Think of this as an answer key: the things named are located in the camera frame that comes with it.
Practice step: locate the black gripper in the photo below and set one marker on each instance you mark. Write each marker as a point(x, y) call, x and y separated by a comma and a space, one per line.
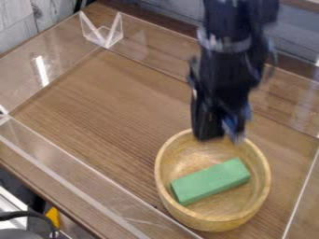
point(221, 79)

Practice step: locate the green rectangular block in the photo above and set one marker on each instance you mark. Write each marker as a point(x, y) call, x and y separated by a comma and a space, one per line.
point(209, 181)

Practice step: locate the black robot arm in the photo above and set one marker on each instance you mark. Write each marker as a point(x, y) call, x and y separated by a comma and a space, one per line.
point(233, 26)

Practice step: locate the brown wooden bowl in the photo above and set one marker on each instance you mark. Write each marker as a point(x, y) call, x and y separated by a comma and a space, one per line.
point(224, 211)

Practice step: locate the yellow and black device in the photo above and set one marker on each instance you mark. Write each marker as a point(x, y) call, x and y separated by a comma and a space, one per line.
point(69, 229)

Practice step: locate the clear acrylic corner bracket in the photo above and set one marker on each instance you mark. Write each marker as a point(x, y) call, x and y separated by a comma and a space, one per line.
point(103, 36)

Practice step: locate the clear acrylic enclosure walls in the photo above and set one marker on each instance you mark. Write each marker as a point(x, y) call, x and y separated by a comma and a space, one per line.
point(89, 112)

